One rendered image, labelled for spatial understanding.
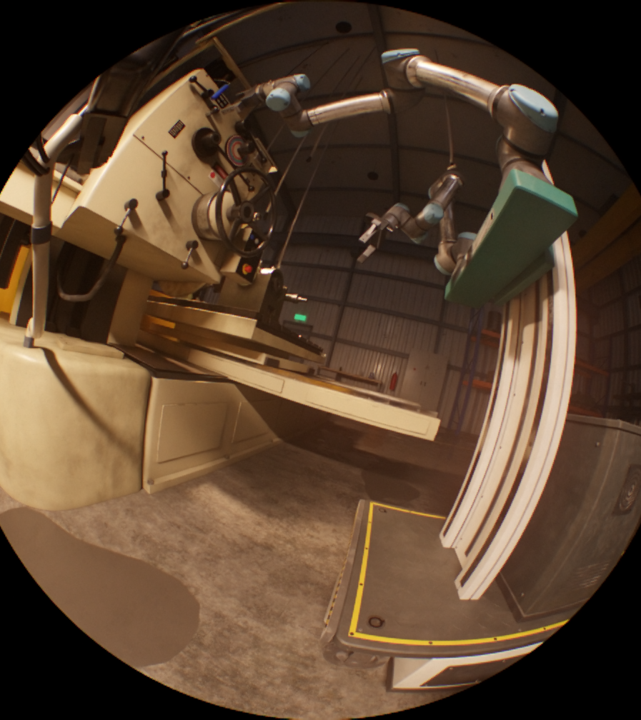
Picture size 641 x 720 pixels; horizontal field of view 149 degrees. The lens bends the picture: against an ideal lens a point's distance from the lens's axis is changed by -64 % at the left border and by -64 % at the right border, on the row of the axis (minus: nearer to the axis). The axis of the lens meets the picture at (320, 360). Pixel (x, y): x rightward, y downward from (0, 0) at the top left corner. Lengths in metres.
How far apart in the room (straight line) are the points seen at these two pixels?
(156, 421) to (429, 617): 1.20
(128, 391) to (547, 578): 1.43
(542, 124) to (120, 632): 1.49
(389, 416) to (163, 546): 1.13
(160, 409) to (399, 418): 1.11
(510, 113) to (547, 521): 0.93
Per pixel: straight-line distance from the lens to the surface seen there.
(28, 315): 1.52
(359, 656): 0.76
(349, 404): 1.21
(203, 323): 1.48
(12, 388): 1.03
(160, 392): 1.17
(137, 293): 1.71
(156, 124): 1.10
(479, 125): 8.07
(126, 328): 1.70
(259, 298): 1.35
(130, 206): 0.92
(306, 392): 1.27
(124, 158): 1.00
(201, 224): 1.06
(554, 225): 0.62
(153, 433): 1.23
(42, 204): 0.49
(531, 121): 0.65
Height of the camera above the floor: 0.80
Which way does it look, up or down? 2 degrees up
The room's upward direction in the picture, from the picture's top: 15 degrees clockwise
